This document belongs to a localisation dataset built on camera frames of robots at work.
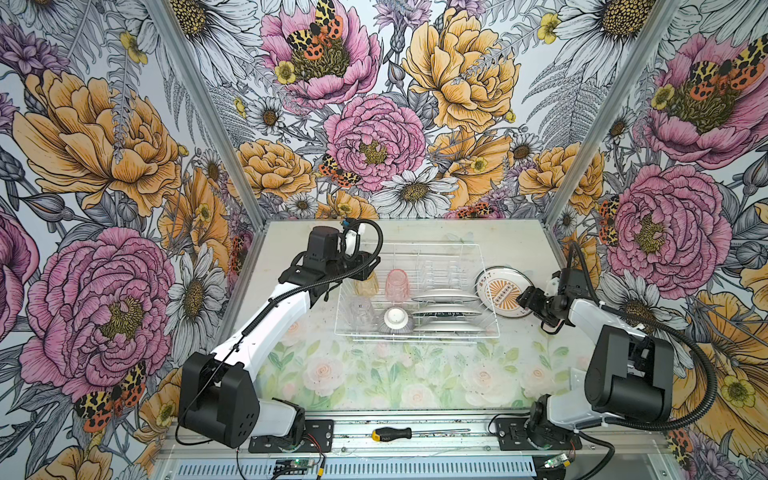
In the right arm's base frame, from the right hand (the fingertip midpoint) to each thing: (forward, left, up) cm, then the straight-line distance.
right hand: (526, 311), depth 92 cm
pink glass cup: (+9, +39, +2) cm, 40 cm away
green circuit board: (-36, +65, -4) cm, 74 cm away
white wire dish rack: (+9, +31, -2) cm, 33 cm away
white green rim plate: (+6, +24, +1) cm, 25 cm away
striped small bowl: (-3, +39, +3) cm, 40 cm away
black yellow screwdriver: (-31, +42, -2) cm, 52 cm away
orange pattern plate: (+11, +5, -4) cm, 12 cm away
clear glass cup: (-3, +49, +6) cm, 50 cm away
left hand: (+5, +45, +18) cm, 49 cm away
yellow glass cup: (+8, +48, +4) cm, 49 cm away
